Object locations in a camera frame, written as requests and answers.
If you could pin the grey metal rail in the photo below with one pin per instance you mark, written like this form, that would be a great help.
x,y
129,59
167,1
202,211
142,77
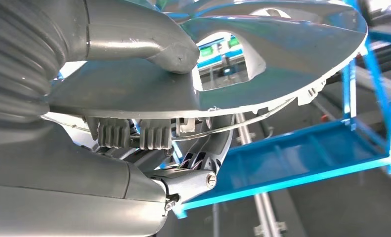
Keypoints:
x,y
264,209

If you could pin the blue steel shelf rack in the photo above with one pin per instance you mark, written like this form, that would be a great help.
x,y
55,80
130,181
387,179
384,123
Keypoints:
x,y
280,157

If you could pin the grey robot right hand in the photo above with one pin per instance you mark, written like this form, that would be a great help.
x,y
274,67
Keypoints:
x,y
67,189

